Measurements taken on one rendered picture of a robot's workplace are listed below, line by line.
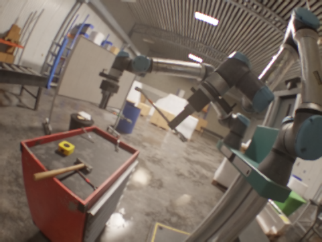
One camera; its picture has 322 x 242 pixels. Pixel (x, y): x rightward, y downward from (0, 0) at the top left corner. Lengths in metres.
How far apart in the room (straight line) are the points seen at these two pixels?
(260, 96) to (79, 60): 2.83
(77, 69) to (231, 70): 2.74
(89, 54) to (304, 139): 3.02
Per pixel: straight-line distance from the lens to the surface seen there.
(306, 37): 0.58
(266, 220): 2.89
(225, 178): 3.80
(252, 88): 0.40
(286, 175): 0.54
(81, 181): 0.68
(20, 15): 8.45
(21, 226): 1.57
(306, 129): 0.40
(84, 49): 2.91
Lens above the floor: 1.37
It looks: 7 degrees down
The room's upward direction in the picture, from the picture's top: 24 degrees clockwise
